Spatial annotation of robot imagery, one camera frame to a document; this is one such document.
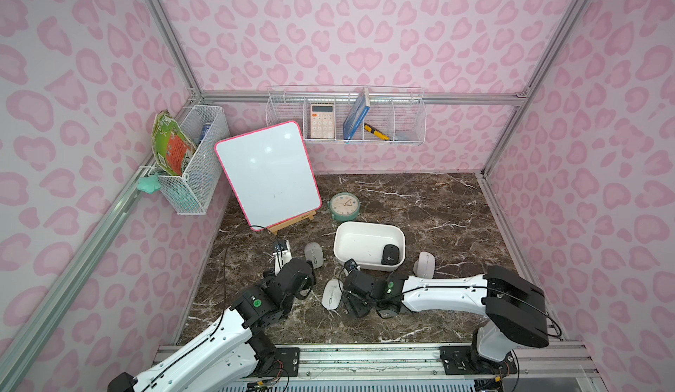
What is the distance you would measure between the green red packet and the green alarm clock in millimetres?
537

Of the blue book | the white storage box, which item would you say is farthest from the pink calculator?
the white storage box

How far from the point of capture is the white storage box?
3.11 ft

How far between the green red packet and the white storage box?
0.55 m

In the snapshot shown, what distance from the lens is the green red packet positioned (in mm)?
688

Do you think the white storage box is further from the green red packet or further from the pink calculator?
the green red packet

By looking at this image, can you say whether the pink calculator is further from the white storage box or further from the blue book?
the white storage box
